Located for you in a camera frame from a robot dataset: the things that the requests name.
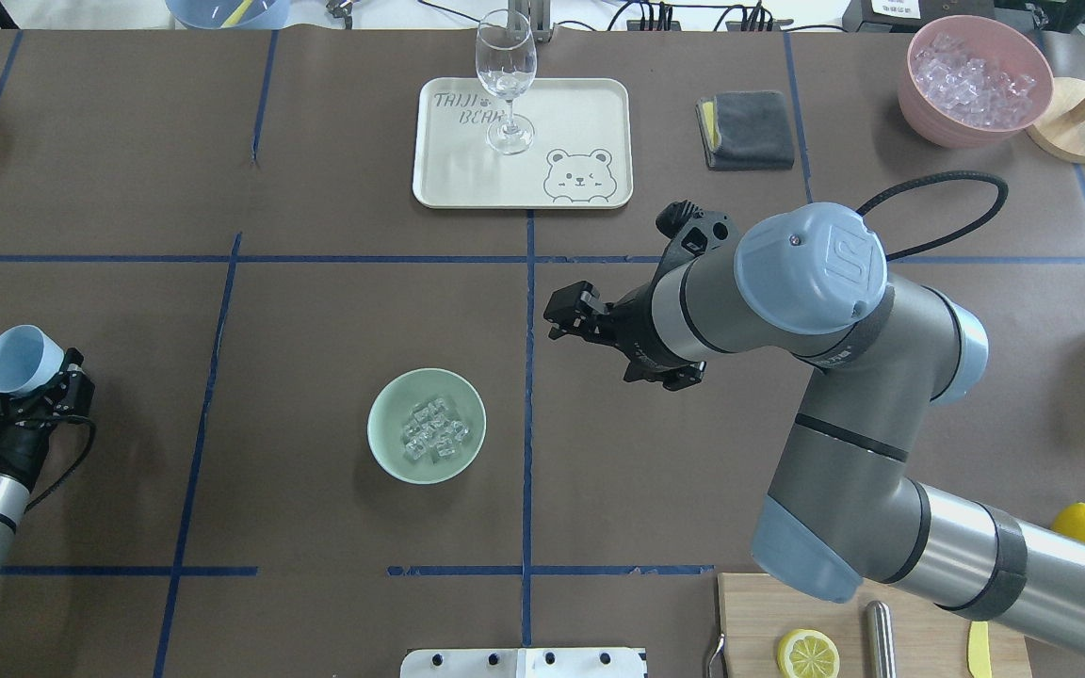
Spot pink bowl of ice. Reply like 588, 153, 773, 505
899, 14, 1054, 149

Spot grey folded cloth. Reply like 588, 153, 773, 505
695, 90, 795, 170

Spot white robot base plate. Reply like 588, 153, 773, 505
399, 645, 649, 677

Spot green ceramic bowl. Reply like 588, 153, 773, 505
366, 368, 487, 485

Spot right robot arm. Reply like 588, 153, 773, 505
543, 202, 1085, 655

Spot half lemon slice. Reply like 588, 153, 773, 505
775, 628, 841, 677

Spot cream bear serving tray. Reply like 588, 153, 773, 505
412, 77, 634, 210

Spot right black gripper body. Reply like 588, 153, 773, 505
543, 201, 740, 392

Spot wine glass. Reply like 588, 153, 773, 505
475, 8, 538, 155

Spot blue bowl with fork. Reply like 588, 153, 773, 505
165, 1, 290, 30

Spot light blue plastic cup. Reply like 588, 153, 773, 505
0, 325, 65, 396

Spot yellow plastic knife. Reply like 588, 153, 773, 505
967, 621, 992, 678

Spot wooden cutting board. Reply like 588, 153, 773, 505
717, 573, 1035, 678

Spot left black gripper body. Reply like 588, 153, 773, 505
0, 348, 95, 491

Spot ice cubes in green bowl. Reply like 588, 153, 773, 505
401, 396, 471, 462

